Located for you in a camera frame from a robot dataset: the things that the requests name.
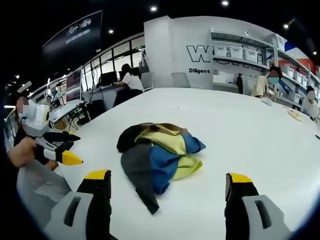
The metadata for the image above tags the large display screen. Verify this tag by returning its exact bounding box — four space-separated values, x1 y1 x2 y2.
65 65 84 104

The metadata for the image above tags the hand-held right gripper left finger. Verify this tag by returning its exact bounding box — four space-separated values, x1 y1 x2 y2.
42 169 112 240

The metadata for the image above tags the pale yellow cloth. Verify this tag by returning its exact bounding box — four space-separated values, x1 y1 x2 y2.
288 108 305 123

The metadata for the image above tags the row of white storage boxes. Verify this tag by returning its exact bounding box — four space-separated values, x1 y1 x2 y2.
216 44 311 87

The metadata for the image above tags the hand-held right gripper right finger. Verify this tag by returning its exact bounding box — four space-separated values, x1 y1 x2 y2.
223 172 293 240

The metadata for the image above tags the black computer monitor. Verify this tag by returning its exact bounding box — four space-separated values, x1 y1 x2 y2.
100 71 118 86

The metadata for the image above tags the person's left hand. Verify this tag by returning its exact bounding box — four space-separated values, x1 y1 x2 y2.
45 160 60 172

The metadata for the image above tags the white office desk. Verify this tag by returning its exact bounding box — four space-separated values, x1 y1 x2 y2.
47 99 85 125

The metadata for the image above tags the dark hanging banner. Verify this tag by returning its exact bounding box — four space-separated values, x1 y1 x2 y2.
41 9 104 62

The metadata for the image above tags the grey mesh chair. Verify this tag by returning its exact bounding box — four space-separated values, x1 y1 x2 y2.
15 159 74 229

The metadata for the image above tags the person's black top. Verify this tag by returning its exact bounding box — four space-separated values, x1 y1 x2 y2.
12 124 36 151

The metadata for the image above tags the multicoloured patchwork garment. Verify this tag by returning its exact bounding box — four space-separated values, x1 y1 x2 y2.
116 122 207 216

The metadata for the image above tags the white metal shelf rack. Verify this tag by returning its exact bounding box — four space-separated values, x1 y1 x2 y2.
210 28 320 107

